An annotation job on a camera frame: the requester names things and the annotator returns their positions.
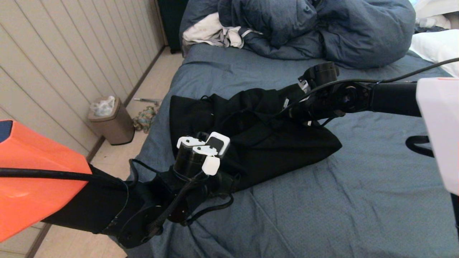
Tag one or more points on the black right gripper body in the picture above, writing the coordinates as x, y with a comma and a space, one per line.
294, 113

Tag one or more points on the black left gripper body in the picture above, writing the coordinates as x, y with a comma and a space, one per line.
227, 184

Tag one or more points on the black hoodie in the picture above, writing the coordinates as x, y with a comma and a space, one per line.
269, 143

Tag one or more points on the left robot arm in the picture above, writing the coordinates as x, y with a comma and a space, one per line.
53, 186

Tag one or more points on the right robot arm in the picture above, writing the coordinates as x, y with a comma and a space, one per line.
437, 125

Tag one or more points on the blue-sheeted bed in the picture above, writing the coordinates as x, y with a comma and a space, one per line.
340, 197

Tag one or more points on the dark blue duvet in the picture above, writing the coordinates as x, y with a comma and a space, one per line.
358, 36

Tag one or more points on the thin metal stick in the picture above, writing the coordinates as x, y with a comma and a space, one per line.
147, 100

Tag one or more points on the crumpled white garment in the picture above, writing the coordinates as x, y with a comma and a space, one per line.
204, 31

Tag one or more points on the brown trash bin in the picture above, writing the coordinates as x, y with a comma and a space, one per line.
118, 130

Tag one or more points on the clear plastic bin bag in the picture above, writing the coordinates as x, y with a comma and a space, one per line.
104, 106

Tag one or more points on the black cabinet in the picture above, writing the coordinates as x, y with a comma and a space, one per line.
172, 21

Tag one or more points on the white pillow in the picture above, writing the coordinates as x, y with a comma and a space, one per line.
437, 46

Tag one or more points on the beige crumpled item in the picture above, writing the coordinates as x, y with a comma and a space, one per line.
430, 22

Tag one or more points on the white blanket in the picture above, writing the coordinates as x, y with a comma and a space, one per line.
437, 6

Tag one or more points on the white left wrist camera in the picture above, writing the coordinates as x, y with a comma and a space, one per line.
218, 143

